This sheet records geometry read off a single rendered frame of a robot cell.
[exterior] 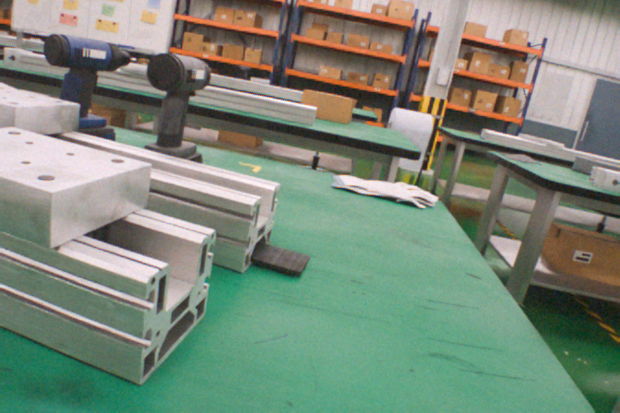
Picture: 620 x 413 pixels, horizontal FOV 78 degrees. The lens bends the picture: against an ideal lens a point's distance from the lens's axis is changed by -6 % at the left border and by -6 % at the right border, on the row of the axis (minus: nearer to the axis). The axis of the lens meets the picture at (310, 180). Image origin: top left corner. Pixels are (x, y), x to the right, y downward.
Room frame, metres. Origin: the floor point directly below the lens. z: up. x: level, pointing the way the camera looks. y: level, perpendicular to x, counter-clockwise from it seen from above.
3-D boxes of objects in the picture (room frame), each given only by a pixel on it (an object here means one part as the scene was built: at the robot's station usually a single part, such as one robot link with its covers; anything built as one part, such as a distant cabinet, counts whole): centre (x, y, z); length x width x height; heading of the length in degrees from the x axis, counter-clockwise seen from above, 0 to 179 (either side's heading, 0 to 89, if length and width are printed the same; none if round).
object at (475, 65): (10.06, -3.27, 1.55); 2.83 x 0.98 x 3.10; 87
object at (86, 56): (0.79, 0.46, 0.89); 0.20 x 0.08 x 0.22; 159
